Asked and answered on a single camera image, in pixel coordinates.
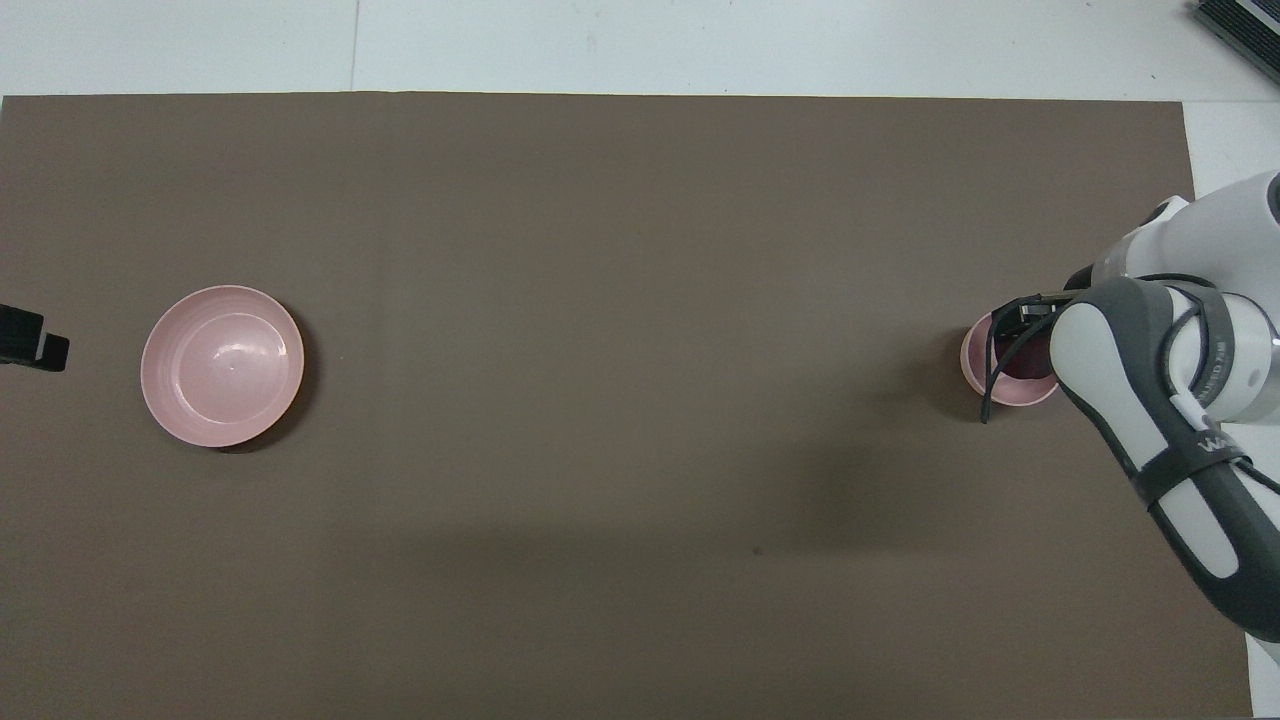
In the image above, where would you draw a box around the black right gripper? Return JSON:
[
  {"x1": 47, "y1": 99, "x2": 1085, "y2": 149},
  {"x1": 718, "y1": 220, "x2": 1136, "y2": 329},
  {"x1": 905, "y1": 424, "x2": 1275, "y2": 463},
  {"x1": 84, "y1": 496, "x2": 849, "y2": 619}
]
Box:
[{"x1": 993, "y1": 263, "x2": 1099, "y2": 341}]

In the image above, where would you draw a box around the dark red apple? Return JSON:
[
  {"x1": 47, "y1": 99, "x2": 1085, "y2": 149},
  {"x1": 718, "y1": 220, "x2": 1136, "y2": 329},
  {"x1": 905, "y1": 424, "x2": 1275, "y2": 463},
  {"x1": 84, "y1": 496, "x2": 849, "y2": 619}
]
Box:
[{"x1": 1000, "y1": 335, "x2": 1059, "y2": 381}]

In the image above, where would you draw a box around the pink bowl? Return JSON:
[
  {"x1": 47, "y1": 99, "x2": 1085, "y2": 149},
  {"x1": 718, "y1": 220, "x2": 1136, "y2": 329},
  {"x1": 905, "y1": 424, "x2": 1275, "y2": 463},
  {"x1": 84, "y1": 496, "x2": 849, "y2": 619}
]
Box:
[{"x1": 960, "y1": 310, "x2": 1063, "y2": 407}]

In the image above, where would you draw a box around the pink plate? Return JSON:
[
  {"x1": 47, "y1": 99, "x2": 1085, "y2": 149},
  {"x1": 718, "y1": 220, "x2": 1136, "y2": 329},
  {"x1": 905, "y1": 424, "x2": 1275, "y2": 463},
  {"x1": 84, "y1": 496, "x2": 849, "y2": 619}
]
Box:
[{"x1": 140, "y1": 285, "x2": 305, "y2": 448}]

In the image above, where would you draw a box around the dark ribbed panel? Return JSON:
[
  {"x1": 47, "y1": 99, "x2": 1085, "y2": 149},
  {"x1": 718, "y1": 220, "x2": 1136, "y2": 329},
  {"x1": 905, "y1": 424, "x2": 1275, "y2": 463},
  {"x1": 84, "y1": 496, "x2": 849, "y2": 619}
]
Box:
[{"x1": 1192, "y1": 0, "x2": 1280, "y2": 71}]

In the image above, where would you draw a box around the brown table mat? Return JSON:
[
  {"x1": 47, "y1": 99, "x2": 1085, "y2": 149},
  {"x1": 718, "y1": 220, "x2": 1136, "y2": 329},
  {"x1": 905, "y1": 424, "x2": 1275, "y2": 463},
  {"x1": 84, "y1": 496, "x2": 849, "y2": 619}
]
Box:
[{"x1": 0, "y1": 92, "x2": 1253, "y2": 720}]

